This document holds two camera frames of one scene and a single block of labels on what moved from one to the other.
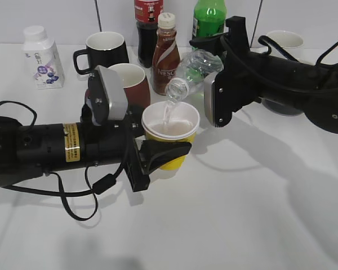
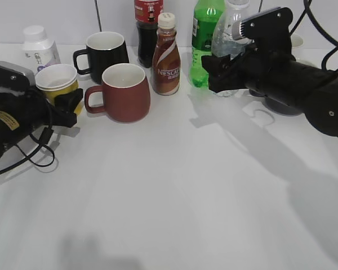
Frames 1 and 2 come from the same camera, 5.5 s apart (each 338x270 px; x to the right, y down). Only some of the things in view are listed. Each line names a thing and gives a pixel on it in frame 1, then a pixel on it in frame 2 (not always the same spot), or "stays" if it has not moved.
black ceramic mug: (105, 49) stays
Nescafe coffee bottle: (166, 60) stays
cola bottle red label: (146, 13) stays
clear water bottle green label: (194, 68) → (222, 43)
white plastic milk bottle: (41, 54) stays
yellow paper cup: (171, 121) → (54, 80)
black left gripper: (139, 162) → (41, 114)
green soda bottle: (209, 18) stays
